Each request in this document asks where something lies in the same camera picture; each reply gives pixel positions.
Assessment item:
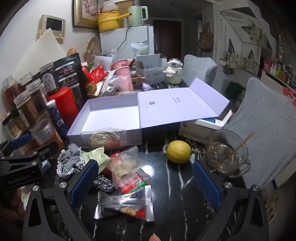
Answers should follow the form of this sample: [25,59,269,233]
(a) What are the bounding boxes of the yellow pot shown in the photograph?
[97,10,133,33]

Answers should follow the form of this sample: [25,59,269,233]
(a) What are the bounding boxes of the woven fan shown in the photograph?
[85,36,102,62]

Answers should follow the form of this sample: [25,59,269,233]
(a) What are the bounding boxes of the red green sachet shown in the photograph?
[119,173,149,195]

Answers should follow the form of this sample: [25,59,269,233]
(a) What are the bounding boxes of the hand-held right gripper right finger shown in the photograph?
[192,160,270,241]

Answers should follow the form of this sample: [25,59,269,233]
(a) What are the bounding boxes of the white foam board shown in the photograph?
[14,28,67,84]

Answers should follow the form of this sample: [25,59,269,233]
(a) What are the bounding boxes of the blue tablet tube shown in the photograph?
[46,99,67,139]

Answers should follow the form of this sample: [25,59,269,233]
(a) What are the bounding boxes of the green bag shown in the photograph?
[225,81,246,101]

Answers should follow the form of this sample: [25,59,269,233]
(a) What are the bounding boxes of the white printed paper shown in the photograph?
[94,55,114,72]

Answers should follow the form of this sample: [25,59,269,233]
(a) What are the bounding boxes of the pink cup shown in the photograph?
[112,59,134,91]

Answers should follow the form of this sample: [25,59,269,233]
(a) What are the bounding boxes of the glass cup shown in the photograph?
[205,129,251,178]

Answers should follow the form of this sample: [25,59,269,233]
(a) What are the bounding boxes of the red cylinder container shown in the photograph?
[47,87,80,130]

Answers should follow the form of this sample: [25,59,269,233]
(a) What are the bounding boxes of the wall intercom panel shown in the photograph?
[37,14,66,44]

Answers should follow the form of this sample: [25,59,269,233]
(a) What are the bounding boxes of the cream tote bag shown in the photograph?
[223,39,240,75]
[244,49,260,76]

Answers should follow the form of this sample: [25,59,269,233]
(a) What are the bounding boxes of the clear jar red contents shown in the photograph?
[2,75,21,112]

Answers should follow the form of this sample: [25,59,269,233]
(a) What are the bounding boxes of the clear jar dark red label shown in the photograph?
[20,72,35,91]

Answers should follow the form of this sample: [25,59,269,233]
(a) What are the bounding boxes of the clear snack packet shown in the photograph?
[94,185,155,222]

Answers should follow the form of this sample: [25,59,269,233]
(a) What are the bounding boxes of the white fridge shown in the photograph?
[99,25,155,58]

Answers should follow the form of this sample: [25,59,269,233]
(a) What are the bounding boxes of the rope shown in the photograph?
[89,130,127,149]

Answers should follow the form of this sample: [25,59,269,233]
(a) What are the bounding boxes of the copper spoon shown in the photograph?
[210,131,254,173]

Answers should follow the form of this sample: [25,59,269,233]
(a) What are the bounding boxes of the plastic cup orange drink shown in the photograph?
[29,119,65,154]

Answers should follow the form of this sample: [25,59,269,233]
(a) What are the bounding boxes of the clear jar light brown powder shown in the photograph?
[13,90,41,129]

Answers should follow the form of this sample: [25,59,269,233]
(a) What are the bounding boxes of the lavender gift box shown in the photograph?
[67,77,231,149]

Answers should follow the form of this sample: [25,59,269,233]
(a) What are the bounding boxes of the blue white box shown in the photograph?
[194,109,232,131]

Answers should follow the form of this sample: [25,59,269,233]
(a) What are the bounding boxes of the yellow lemon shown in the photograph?
[166,140,192,164]

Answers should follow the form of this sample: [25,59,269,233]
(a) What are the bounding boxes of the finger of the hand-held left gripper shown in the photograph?
[0,134,32,156]
[0,148,51,164]

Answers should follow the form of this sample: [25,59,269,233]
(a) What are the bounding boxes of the dark door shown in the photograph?
[153,20,183,61]

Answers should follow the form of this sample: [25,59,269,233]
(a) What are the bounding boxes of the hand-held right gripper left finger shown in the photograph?
[23,159,100,241]

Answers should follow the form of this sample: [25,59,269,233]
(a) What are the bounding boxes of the clear plastic bag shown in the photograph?
[102,0,119,13]

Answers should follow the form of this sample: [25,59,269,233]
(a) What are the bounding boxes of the large grey quilted chair cushion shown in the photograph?
[222,77,296,188]

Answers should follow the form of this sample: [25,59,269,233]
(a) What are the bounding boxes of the pink bow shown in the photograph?
[283,87,296,98]

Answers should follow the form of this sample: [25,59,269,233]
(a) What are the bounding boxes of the black power cord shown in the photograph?
[116,26,130,52]

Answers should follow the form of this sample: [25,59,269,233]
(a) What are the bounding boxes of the pale green kettle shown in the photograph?
[127,5,148,28]

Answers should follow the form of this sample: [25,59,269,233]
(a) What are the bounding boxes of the black white gingham scrunchie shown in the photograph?
[57,143,87,178]

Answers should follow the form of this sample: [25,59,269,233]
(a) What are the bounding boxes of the small jar of nuts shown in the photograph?
[2,116,23,139]

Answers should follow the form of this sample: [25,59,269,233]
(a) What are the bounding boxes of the brown cardboard box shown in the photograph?
[114,0,136,12]

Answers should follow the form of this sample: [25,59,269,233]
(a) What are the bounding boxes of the row of bottles on shelf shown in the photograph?
[262,35,296,87]

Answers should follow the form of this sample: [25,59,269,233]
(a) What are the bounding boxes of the green snack packet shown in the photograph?
[82,148,111,174]

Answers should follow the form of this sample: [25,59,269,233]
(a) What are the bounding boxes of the clear zip bag white pieces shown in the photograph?
[106,146,151,188]

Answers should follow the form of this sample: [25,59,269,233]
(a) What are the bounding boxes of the red snack packet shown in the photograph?
[82,64,109,87]

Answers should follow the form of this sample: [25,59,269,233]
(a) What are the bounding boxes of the grey cardboard box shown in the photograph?
[135,54,168,86]

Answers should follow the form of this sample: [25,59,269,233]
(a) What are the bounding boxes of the white astronaut figurine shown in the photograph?
[163,58,184,85]

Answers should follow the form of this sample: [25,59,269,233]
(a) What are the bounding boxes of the clear jar black label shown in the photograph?
[39,62,58,93]

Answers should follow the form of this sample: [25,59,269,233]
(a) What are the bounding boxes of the white medicine box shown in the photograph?
[178,120,218,143]

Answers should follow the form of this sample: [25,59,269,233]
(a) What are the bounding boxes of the brown tote bag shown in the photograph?
[198,20,213,52]

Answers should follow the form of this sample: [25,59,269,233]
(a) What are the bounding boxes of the framed picture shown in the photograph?
[73,0,104,30]

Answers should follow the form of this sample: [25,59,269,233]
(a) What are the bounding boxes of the clear jar dark brown contents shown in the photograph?
[26,79,48,114]

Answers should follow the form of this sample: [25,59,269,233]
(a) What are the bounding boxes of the green white pouch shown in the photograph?
[131,41,151,57]

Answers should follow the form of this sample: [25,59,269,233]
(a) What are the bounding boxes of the small checked hair tie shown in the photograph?
[94,175,115,193]

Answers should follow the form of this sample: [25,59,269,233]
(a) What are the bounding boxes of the brown mug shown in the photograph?
[131,74,147,90]

